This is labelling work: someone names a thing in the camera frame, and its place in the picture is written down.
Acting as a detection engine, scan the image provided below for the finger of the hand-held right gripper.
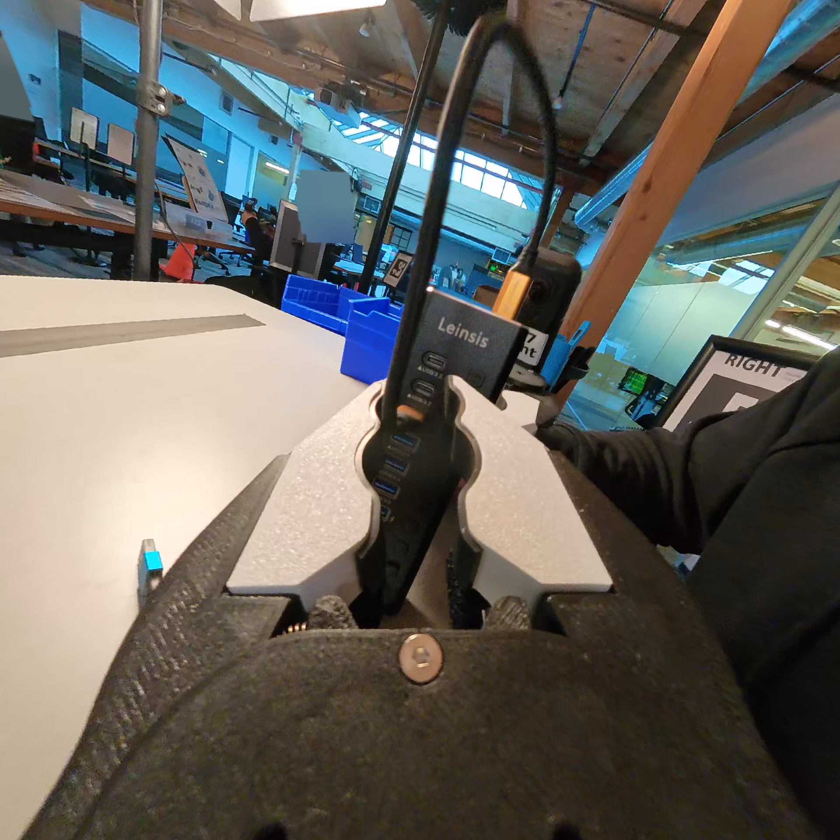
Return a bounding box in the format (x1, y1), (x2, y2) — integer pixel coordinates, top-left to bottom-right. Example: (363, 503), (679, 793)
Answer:
(501, 391), (547, 433)

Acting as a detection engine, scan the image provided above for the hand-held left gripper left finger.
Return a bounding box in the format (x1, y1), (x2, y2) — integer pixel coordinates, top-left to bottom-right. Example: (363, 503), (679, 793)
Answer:
(225, 381), (388, 624)

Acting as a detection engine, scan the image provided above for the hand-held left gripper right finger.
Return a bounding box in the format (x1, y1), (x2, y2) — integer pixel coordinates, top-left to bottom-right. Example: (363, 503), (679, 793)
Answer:
(448, 377), (614, 627)

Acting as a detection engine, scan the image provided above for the copper plug black cable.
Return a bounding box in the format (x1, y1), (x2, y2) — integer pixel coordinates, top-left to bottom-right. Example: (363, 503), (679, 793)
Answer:
(379, 10), (560, 424)

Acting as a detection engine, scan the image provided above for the black long USB hub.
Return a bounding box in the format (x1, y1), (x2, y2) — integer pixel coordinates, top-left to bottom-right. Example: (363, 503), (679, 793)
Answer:
(357, 287), (529, 614)

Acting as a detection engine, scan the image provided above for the blue plastic bin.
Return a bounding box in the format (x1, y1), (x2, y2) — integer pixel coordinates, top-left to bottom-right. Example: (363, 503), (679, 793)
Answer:
(340, 297), (403, 386)
(281, 273), (360, 333)

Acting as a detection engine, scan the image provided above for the person's right forearm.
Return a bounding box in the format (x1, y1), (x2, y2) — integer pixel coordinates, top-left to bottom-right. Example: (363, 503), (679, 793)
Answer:
(535, 351), (840, 559)

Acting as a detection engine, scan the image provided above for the large blue plastic crate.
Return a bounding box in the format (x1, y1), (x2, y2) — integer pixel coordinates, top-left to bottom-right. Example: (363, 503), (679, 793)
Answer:
(539, 322), (593, 389)

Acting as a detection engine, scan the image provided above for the computer monitor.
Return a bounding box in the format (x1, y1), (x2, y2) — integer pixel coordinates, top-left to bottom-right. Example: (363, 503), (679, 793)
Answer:
(619, 366), (665, 399)

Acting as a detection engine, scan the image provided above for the black framed tag board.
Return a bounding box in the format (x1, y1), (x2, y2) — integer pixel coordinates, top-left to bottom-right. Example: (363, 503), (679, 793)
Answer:
(655, 335), (823, 432)

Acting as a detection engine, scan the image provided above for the black pole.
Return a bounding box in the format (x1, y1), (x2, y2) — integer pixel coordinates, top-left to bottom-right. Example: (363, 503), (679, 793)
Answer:
(356, 0), (455, 298)

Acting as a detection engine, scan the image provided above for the grey board stand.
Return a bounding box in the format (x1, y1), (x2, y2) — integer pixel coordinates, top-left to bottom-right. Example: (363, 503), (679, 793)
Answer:
(268, 199), (327, 278)

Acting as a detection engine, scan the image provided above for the person's black jacket torso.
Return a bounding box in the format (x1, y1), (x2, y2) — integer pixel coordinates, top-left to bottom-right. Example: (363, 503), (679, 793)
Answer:
(682, 348), (840, 831)

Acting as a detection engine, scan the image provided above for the orange traffic cone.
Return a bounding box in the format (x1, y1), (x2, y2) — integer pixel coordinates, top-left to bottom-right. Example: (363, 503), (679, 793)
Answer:
(159, 241), (199, 284)

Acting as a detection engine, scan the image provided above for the instruction poster board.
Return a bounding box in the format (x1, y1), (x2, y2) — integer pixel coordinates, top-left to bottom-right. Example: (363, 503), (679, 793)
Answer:
(163, 134), (228, 222)

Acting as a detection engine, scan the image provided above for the wooden table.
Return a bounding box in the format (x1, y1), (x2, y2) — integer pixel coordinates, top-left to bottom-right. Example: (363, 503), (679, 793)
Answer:
(0, 187), (258, 258)

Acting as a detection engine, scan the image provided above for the grey metal pole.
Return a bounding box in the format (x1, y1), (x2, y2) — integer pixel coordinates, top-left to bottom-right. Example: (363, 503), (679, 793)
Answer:
(130, 0), (168, 281)

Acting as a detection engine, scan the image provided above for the cyan plug blue braided cable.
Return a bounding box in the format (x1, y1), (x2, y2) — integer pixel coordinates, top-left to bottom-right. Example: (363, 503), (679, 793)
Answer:
(136, 538), (163, 610)

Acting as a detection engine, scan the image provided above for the wooden post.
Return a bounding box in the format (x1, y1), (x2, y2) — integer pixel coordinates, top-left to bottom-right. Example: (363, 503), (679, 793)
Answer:
(556, 0), (796, 398)

